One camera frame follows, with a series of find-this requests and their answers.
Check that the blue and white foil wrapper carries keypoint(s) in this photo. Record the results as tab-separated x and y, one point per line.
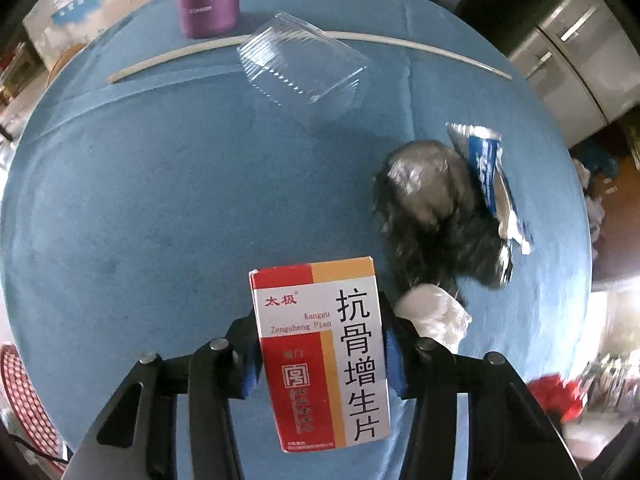
487	160

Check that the red cloth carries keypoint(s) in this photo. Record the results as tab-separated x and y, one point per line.
550	390

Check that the pile of cloths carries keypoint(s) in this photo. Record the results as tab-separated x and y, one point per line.
597	175

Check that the red and white medicine box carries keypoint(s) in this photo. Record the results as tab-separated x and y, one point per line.
320	350

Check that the crumpled white tissue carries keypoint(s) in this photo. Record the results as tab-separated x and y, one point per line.
435	310

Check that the yellow plastic stool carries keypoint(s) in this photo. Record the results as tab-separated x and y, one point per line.
67	57

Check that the silver refrigerator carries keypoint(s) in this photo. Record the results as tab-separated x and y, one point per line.
575	35

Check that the long white strip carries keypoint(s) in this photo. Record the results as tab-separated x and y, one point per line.
120	75

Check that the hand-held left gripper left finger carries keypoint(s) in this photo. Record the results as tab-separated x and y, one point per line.
250	362

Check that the red patterned stool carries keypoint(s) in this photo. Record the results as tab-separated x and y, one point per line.
20	390

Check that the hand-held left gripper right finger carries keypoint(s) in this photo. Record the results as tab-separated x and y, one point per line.
392	360

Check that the black plastic bag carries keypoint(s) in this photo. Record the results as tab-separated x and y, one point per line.
425	195

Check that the clear plastic cup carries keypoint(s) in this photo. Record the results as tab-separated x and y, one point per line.
300	60

